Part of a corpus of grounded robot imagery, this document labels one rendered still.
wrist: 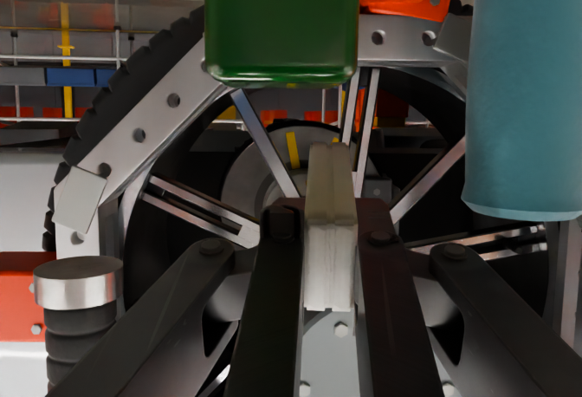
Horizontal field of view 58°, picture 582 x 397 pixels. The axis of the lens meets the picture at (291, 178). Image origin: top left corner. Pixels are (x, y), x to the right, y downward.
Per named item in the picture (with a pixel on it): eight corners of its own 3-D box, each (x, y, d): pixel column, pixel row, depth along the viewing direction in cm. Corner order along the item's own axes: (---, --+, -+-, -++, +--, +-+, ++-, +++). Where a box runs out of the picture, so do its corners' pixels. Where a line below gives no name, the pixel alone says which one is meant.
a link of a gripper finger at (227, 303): (301, 328, 14) (188, 324, 14) (307, 235, 18) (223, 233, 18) (302, 279, 13) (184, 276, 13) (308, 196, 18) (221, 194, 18)
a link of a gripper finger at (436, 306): (359, 279, 13) (482, 283, 13) (350, 196, 18) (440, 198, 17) (357, 329, 14) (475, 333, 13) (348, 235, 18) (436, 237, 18)
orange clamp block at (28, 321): (86, 250, 56) (0, 250, 56) (54, 272, 48) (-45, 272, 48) (88, 313, 57) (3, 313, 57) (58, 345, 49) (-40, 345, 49)
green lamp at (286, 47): (219, -39, 17) (219, 88, 17) (200, -87, 13) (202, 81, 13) (344, -37, 17) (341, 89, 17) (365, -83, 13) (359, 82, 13)
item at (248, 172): (232, 114, 102) (212, 273, 106) (229, 114, 94) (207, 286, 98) (394, 137, 103) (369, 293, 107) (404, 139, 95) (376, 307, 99)
